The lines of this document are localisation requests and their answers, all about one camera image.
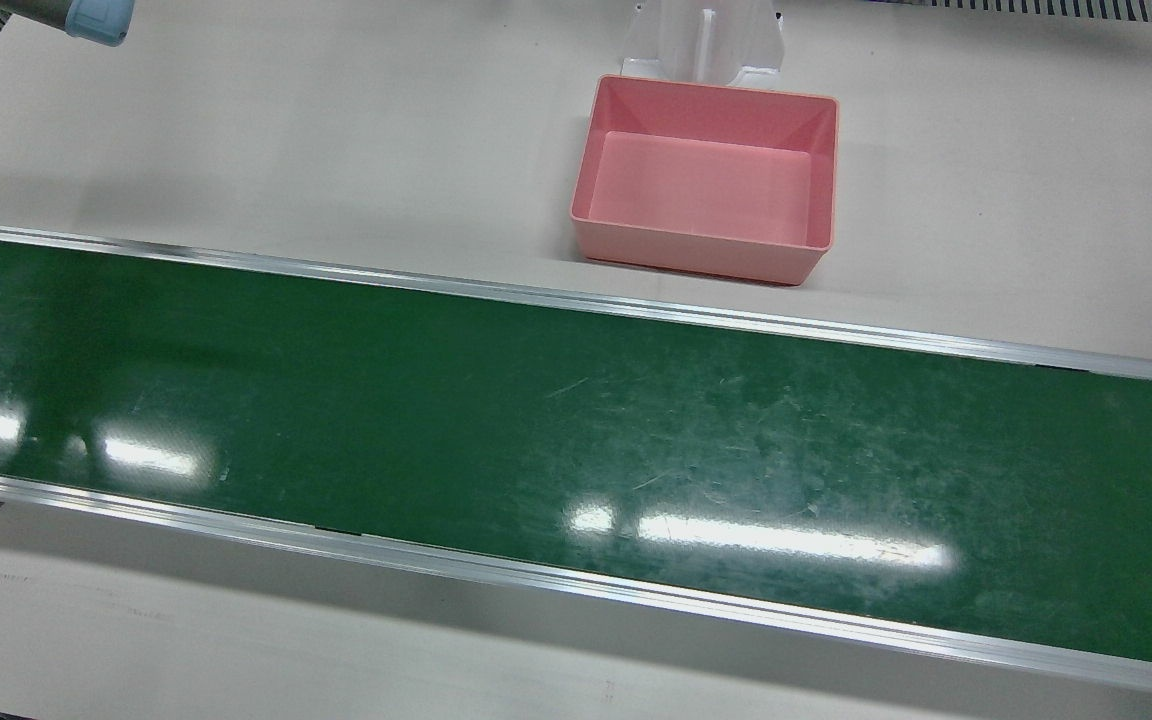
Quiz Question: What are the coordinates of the metal vent grille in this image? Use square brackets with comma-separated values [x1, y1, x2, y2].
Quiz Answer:
[921, 0, 1152, 28]

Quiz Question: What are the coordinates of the pink plastic box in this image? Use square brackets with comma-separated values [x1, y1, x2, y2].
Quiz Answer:
[571, 74, 840, 287]

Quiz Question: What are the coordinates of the green conveyor belt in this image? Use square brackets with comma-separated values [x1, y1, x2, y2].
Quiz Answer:
[0, 232, 1152, 673]

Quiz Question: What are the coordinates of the white stand base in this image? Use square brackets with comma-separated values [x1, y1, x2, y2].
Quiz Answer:
[621, 0, 787, 85]

